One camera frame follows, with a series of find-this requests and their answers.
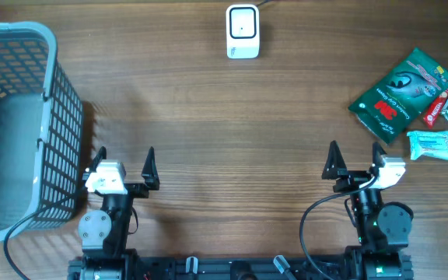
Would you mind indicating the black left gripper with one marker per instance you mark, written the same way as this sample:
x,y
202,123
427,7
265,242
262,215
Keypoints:
x,y
141,190

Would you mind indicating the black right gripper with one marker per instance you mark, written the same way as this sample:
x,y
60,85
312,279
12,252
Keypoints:
x,y
333,172

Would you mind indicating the green 3M gloves packet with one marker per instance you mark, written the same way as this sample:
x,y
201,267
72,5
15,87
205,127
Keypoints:
x,y
389,106

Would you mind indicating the teal tissue pack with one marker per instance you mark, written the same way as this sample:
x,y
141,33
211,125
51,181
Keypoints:
x,y
428,143

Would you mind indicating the red coffee stick sachet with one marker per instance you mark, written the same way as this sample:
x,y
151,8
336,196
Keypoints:
x,y
435,108

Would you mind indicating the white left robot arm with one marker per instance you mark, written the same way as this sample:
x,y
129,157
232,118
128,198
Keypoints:
x,y
104,232

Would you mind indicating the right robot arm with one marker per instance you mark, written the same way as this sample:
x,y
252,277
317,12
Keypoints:
x,y
382,228

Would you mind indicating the white barcode scanner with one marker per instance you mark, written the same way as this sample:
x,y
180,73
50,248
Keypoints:
x,y
242,31

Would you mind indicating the grey plastic shopping basket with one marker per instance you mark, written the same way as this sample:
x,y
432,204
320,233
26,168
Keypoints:
x,y
41,121

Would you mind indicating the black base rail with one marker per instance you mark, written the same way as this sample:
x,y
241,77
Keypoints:
x,y
194,268

